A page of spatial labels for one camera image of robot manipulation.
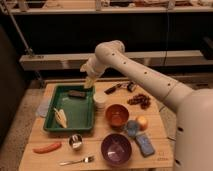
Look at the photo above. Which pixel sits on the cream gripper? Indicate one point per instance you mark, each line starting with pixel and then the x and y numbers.
pixel 91 77

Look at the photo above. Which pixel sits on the dark eraser block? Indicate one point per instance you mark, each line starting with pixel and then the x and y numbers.
pixel 77 94

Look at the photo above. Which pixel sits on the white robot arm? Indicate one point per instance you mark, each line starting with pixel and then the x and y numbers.
pixel 194 108

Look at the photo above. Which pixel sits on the small metal cup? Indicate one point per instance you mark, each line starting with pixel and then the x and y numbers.
pixel 76 141

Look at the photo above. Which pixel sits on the green plastic tray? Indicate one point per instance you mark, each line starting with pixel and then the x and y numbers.
pixel 79 111

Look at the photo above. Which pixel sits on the small dark clip object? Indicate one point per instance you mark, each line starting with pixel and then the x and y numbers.
pixel 130 86

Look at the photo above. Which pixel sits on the orange bowl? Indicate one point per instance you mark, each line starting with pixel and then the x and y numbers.
pixel 117 115

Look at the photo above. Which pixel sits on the grey metal shelf beam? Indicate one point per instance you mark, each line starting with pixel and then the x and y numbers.
pixel 152 59

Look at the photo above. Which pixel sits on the dark grape bunch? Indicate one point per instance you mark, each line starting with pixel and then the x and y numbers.
pixel 141 99

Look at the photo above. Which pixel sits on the blue round scrubber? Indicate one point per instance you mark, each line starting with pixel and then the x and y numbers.
pixel 132 128

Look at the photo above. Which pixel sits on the purple bowl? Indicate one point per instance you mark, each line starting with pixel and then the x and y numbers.
pixel 116 149

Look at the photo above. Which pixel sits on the orange carrot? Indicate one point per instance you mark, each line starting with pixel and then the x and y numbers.
pixel 48 148

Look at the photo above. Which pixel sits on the silver fork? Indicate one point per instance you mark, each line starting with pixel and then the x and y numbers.
pixel 84 160

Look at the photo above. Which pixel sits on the blue sponge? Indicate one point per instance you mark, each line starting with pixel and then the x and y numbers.
pixel 145 145

